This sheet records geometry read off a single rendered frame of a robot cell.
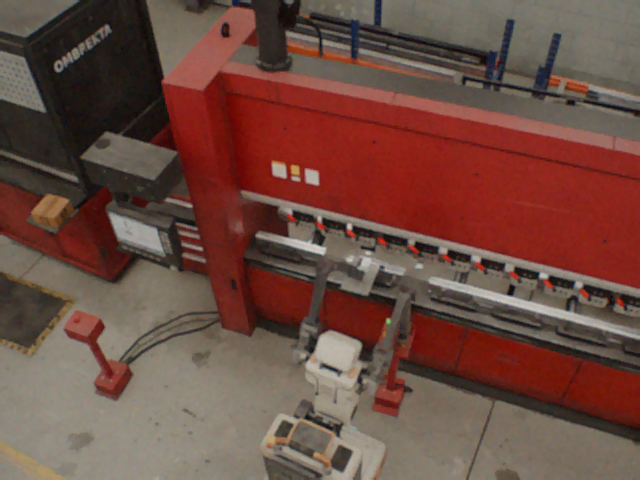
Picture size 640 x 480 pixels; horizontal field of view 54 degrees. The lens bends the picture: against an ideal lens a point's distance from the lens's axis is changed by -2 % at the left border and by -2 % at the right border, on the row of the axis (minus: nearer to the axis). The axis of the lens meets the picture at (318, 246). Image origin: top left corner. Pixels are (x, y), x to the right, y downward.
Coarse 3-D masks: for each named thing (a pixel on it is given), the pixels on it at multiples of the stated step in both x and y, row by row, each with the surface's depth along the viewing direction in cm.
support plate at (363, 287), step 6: (372, 264) 417; (372, 270) 414; (366, 276) 410; (372, 276) 410; (348, 282) 408; (354, 282) 407; (360, 282) 407; (366, 282) 407; (372, 282) 407; (342, 288) 405; (348, 288) 404; (354, 288) 404; (360, 288) 404; (366, 288) 404; (360, 294) 402; (366, 294) 401
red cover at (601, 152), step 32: (256, 96) 345; (288, 96) 337; (320, 96) 329; (352, 96) 322; (384, 96) 320; (416, 128) 322; (448, 128) 315; (480, 128) 308; (512, 128) 301; (544, 128) 300; (576, 160) 301; (608, 160) 294
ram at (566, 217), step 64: (256, 128) 364; (320, 128) 347; (384, 128) 331; (256, 192) 405; (320, 192) 384; (384, 192) 364; (448, 192) 347; (512, 192) 331; (576, 192) 316; (512, 256) 364; (576, 256) 347
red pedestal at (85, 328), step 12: (84, 312) 422; (72, 324) 416; (84, 324) 416; (96, 324) 416; (72, 336) 419; (84, 336) 411; (96, 336) 420; (96, 348) 437; (96, 360) 449; (108, 360) 476; (108, 372) 460; (120, 372) 469; (96, 384) 464; (108, 384) 463; (120, 384) 468; (108, 396) 469
